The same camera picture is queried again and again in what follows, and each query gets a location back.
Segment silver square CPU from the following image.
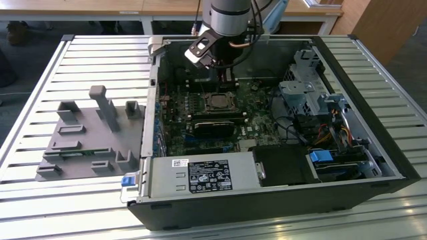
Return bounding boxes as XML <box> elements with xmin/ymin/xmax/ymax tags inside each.
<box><xmin>212</xmin><ymin>95</ymin><xmax>234</xmax><ymax>107</ymax></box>

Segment metal socket cover frame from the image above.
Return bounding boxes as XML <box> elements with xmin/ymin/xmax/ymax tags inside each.
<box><xmin>204</xmin><ymin>92</ymin><xmax>239</xmax><ymax>112</ymax></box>

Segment black RAM slot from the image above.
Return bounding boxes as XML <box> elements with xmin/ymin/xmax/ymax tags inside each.
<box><xmin>188</xmin><ymin>82</ymin><xmax>239</xmax><ymax>92</ymax></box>
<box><xmin>190</xmin><ymin>112</ymin><xmax>244</xmax><ymax>119</ymax></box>
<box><xmin>191</xmin><ymin>116</ymin><xmax>246</xmax><ymax>123</ymax></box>

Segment black CPU socket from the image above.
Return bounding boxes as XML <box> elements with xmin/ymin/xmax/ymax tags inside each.
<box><xmin>203</xmin><ymin>91</ymin><xmax>240</xmax><ymax>113</ymax></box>

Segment black graphics card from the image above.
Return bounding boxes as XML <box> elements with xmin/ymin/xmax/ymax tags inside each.
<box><xmin>192</xmin><ymin>120</ymin><xmax>236</xmax><ymax>140</ymax></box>

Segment pale blue teach pendant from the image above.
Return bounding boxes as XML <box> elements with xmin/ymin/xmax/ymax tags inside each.
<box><xmin>262</xmin><ymin>0</ymin><xmax>290</xmax><ymax>34</ymax></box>

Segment green motherboard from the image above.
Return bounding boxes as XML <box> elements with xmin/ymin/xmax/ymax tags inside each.
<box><xmin>156</xmin><ymin>79</ymin><xmax>291</xmax><ymax>157</ymax></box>

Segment silver metal disk bay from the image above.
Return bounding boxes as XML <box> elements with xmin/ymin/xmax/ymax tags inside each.
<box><xmin>278</xmin><ymin>63</ymin><xmax>335</xmax><ymax>116</ymax></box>

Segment silver chipset heatsink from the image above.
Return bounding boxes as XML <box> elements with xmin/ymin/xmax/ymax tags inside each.
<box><xmin>238</xmin><ymin>139</ymin><xmax>258</xmax><ymax>151</ymax></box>

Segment stack of papers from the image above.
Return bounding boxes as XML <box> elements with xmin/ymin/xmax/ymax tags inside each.
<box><xmin>302</xmin><ymin>0</ymin><xmax>345</xmax><ymax>9</ymax></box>

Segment black plastic fan shroud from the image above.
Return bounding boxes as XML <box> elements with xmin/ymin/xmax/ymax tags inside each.
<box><xmin>250</xmin><ymin>144</ymin><xmax>322</xmax><ymax>187</ymax></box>

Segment blue disk carrier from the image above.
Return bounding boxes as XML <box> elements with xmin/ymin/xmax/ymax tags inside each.
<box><xmin>308</xmin><ymin>149</ymin><xmax>335</xmax><ymax>166</ymax></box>

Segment grey power supply unit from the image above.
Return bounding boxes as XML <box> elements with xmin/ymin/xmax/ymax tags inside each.
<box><xmin>146</xmin><ymin>151</ymin><xmax>262</xmax><ymax>199</ymax></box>

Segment grey plastic parts rack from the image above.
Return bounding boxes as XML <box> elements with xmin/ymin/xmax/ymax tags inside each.
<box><xmin>35</xmin><ymin>84</ymin><xmax>148</xmax><ymax>182</ymax></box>

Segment brown wooden cabinet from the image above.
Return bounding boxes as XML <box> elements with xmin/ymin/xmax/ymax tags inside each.
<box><xmin>350</xmin><ymin>0</ymin><xmax>427</xmax><ymax>66</ymax></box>

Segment green RAM stick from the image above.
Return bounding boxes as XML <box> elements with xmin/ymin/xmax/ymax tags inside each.
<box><xmin>59</xmin><ymin>148</ymin><xmax>111</xmax><ymax>157</ymax></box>

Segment black open PC case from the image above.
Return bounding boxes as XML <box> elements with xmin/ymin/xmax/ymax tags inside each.
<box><xmin>128</xmin><ymin>34</ymin><xmax>422</xmax><ymax>231</ymax></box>

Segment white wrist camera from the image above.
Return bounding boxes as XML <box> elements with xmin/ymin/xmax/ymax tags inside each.
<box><xmin>184</xmin><ymin>32</ymin><xmax>218</xmax><ymax>70</ymax></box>

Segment black camera cable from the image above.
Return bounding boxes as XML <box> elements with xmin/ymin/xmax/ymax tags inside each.
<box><xmin>212</xmin><ymin>0</ymin><xmax>267</xmax><ymax>69</ymax></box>

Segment black data wire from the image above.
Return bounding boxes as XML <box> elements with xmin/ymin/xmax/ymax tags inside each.
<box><xmin>275</xmin><ymin>116</ymin><xmax>308</xmax><ymax>145</ymax></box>

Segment orange and yellow wires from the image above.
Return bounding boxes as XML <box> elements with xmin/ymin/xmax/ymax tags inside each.
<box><xmin>312</xmin><ymin>124</ymin><xmax>355</xmax><ymax>146</ymax></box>

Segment wooden desk with white frame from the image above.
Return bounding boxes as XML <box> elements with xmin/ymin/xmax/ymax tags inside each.
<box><xmin>0</xmin><ymin>0</ymin><xmax>345</xmax><ymax>36</ymax></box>

